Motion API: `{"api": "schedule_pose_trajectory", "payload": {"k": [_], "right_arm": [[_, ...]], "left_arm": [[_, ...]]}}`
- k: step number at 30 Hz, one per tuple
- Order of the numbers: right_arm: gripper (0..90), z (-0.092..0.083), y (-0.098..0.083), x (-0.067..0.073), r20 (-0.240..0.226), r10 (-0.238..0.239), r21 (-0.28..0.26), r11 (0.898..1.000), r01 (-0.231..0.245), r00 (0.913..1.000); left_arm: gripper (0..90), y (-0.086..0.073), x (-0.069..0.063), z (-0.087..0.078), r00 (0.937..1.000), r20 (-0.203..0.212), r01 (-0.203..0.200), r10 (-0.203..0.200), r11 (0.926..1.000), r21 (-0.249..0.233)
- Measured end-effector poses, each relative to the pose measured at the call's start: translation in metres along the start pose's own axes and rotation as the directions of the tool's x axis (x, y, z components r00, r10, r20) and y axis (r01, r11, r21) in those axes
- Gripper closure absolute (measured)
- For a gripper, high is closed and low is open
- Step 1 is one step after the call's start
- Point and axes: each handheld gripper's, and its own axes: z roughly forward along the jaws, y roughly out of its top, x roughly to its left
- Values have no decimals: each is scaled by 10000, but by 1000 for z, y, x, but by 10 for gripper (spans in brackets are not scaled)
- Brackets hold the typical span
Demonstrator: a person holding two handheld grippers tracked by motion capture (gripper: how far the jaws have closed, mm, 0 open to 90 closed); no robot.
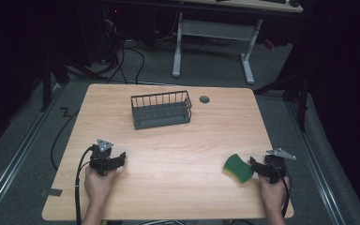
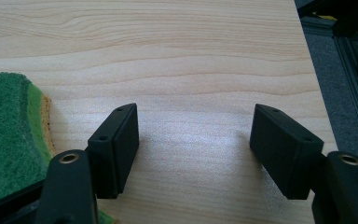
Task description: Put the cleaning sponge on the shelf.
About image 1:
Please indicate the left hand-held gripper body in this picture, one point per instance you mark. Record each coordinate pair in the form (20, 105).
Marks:
(100, 154)

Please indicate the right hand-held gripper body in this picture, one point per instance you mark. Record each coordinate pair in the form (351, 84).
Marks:
(276, 165)

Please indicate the green and yellow sponge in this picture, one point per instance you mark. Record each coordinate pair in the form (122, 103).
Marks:
(239, 169)

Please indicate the person's right hand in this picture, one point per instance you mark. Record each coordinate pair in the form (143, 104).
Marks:
(273, 195)

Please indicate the person's left hand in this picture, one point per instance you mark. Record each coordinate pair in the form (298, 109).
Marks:
(98, 187)

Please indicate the grey floor tape strip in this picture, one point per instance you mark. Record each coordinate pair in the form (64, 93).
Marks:
(54, 192)

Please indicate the black metal stand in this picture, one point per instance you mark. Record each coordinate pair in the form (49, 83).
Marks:
(300, 100)
(47, 84)

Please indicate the metal floor rail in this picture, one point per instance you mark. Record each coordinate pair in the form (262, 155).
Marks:
(15, 162)
(315, 168)

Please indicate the white frame desk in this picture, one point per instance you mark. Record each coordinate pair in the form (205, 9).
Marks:
(214, 29)

